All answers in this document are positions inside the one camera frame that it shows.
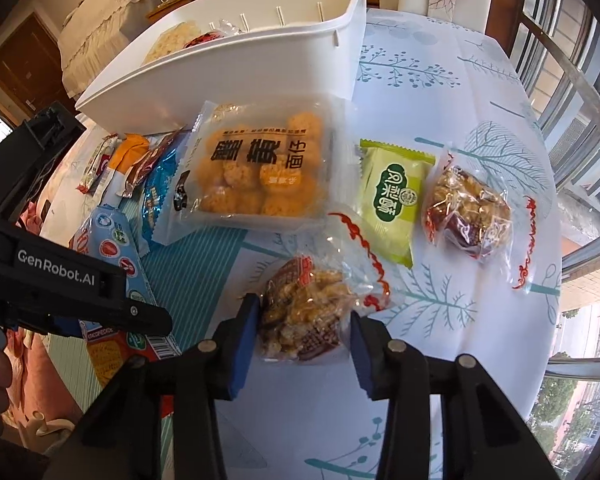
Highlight red white cracker pack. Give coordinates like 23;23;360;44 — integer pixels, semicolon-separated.
69;205;181;387

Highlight walnut date packet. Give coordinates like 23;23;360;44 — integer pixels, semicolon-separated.
259;207;392;363
422;148;539;292

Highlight clear bag rice puff snack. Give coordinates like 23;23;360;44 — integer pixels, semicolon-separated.
143;21;201;65

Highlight teal striped placemat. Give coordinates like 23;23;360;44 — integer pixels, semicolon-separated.
49;194;249;480

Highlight blue candy bar wrapper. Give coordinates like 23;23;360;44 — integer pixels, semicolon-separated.
137;131;190;257

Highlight brown chocolate wafer packet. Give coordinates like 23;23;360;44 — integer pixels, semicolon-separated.
117;129;183;198

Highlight orange snack packet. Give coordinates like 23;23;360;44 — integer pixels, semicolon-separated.
108;133;149;174

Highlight green pineapple cake packet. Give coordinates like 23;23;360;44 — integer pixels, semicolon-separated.
358;139;436;269

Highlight orange puff balls snack bag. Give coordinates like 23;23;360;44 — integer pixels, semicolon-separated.
169;96;358;234

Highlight tree print tablecloth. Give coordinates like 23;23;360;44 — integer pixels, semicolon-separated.
46;10;560;479

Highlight white lace covered furniture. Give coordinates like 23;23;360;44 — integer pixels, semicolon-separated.
58;0;162;99

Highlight white plastic bin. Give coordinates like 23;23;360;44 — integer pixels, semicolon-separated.
76;0;366;134

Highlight metal window bars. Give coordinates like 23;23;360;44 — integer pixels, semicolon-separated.
510;0;600;360

